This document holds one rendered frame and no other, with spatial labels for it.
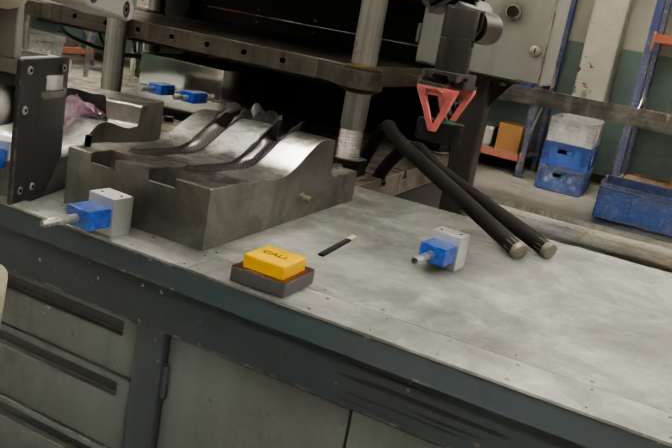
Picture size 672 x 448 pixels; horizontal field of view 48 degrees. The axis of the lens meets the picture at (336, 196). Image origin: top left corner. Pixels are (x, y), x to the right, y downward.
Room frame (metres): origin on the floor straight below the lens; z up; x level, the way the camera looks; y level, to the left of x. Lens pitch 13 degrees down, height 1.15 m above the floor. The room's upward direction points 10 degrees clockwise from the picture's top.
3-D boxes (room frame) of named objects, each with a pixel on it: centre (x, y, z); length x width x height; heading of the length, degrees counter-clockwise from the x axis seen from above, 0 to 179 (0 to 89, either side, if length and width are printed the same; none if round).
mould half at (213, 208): (1.27, 0.19, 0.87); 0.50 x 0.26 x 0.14; 156
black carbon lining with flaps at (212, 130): (1.26, 0.20, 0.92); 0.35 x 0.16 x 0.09; 156
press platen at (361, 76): (2.31, 0.36, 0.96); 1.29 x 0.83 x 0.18; 66
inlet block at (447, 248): (1.09, -0.16, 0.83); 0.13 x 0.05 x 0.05; 148
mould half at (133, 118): (1.33, 0.55, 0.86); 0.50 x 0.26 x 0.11; 173
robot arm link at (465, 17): (1.28, -0.16, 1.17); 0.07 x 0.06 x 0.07; 143
